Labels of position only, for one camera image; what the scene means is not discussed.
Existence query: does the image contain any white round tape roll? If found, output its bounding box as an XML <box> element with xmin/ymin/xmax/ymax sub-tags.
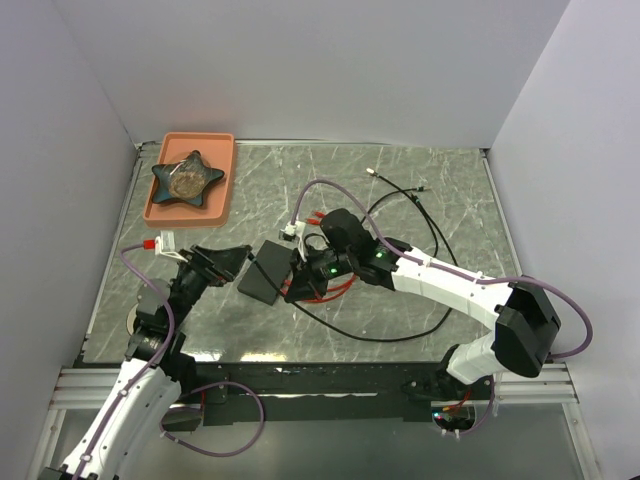
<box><xmin>126</xmin><ymin>305</ymin><xmax>139</xmax><ymax>336</ymax></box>

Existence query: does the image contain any black cable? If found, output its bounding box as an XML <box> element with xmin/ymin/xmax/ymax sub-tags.
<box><xmin>357</xmin><ymin>184</ymin><xmax>461</xmax><ymax>266</ymax></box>
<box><xmin>247</xmin><ymin>168</ymin><xmax>464</xmax><ymax>344</ymax></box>

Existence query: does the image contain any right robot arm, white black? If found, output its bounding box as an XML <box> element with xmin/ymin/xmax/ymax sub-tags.
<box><xmin>284</xmin><ymin>209</ymin><xmax>560</xmax><ymax>399</ymax></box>

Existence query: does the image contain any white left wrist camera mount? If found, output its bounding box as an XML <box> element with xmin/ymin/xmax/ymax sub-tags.
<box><xmin>142</xmin><ymin>230</ymin><xmax>187</xmax><ymax>262</ymax></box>

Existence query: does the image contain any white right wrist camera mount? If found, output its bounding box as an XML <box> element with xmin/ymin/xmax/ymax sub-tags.
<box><xmin>279</xmin><ymin>220</ymin><xmax>307</xmax><ymax>245</ymax></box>

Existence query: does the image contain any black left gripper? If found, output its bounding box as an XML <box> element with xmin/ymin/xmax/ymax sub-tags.
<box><xmin>168</xmin><ymin>243</ymin><xmax>251</xmax><ymax>328</ymax></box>

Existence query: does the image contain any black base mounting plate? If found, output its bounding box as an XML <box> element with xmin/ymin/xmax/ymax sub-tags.
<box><xmin>178</xmin><ymin>362</ymin><xmax>491</xmax><ymax>426</ymax></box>

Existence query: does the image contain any black network switch box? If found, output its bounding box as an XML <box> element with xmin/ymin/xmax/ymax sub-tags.
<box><xmin>237</xmin><ymin>240</ymin><xmax>292</xmax><ymax>306</ymax></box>

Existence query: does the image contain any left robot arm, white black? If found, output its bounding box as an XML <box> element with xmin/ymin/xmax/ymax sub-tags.
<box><xmin>39</xmin><ymin>245</ymin><xmax>251</xmax><ymax>479</ymax></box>

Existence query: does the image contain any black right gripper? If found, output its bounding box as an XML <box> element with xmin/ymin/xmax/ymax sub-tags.
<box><xmin>285</xmin><ymin>243</ymin><xmax>356</xmax><ymax>303</ymax></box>

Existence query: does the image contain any orange plastic tray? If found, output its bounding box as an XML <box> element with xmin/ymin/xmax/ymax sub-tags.
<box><xmin>143</xmin><ymin>132</ymin><xmax>237</xmax><ymax>229</ymax></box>

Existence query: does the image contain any dark star-shaped dish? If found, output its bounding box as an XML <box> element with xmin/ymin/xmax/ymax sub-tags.
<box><xmin>151</xmin><ymin>150</ymin><xmax>225</xmax><ymax>207</ymax></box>

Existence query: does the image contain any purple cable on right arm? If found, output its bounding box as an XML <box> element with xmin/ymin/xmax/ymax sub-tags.
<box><xmin>292</xmin><ymin>178</ymin><xmax>594</xmax><ymax>439</ymax></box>

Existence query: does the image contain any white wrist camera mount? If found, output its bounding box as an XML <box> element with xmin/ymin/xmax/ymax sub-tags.
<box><xmin>142</xmin><ymin>230</ymin><xmax>187</xmax><ymax>262</ymax></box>
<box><xmin>279</xmin><ymin>220</ymin><xmax>307</xmax><ymax>245</ymax></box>

